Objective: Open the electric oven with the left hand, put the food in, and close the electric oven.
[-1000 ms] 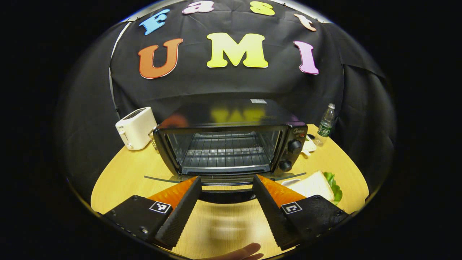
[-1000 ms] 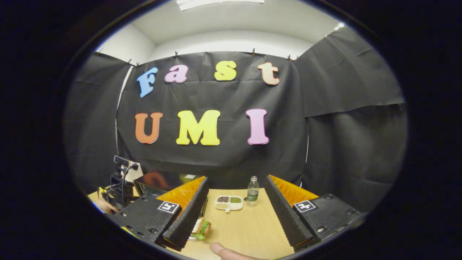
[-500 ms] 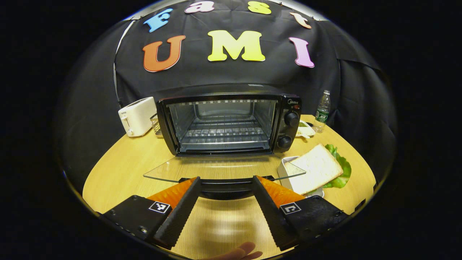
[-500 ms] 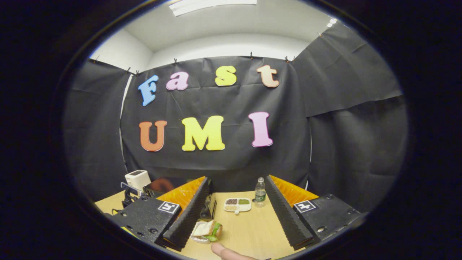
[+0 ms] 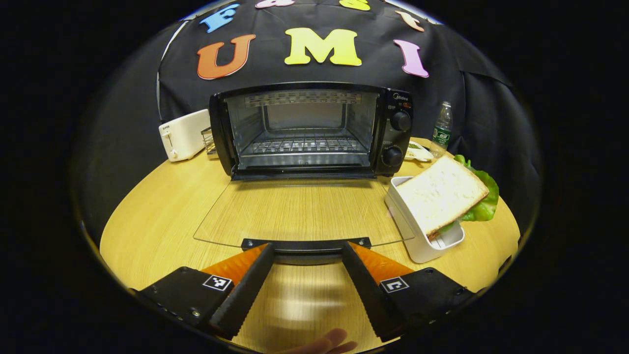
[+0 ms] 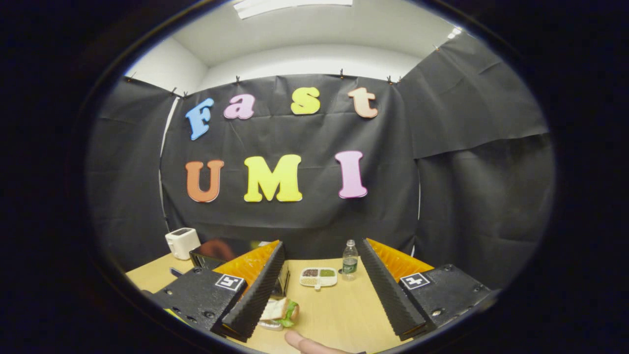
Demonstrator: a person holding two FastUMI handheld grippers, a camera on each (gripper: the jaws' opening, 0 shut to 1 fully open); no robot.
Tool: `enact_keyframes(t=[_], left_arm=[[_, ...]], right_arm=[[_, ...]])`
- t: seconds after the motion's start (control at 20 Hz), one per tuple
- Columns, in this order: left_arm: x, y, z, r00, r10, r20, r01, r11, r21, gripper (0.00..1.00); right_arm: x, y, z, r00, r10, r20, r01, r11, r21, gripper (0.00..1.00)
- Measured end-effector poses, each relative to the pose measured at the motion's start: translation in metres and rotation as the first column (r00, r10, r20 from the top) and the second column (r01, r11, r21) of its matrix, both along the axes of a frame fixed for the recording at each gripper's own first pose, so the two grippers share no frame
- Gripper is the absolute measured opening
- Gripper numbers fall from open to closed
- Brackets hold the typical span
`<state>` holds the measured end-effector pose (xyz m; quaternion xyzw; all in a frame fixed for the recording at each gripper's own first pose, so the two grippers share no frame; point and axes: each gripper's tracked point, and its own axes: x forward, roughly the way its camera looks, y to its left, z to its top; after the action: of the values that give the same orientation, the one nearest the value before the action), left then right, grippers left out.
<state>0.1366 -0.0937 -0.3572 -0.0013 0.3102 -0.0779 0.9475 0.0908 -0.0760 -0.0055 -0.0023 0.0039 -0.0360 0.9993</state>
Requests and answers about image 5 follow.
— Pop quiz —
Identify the white divided spice dish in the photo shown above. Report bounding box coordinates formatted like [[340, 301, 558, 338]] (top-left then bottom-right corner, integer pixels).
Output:
[[405, 140, 434, 163]]

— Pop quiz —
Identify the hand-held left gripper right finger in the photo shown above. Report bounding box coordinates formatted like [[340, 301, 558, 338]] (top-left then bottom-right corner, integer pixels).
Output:
[[342, 241, 475, 343]]

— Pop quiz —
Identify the lettuce sandwich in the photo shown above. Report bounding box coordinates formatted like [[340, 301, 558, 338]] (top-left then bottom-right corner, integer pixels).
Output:
[[396, 155, 500, 241]]

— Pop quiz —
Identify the white toaster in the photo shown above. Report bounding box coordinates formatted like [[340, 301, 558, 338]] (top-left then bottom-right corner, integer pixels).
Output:
[[158, 109, 212, 163]]

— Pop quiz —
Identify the small wire rack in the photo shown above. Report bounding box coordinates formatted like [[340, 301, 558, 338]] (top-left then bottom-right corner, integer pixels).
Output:
[[200, 127, 219, 157]]

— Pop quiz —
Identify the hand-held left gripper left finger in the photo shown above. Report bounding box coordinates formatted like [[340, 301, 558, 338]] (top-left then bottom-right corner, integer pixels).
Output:
[[133, 242, 276, 341]]

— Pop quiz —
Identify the white plastic food tray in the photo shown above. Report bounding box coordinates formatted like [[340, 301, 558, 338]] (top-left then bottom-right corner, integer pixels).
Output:
[[385, 176, 465, 264]]

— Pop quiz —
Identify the black electric oven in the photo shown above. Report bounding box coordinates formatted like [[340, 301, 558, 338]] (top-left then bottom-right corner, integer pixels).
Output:
[[193, 81, 416, 266]]

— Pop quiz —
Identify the clear water bottle green label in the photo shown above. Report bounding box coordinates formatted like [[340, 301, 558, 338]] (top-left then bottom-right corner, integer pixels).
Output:
[[430, 102, 454, 158]]

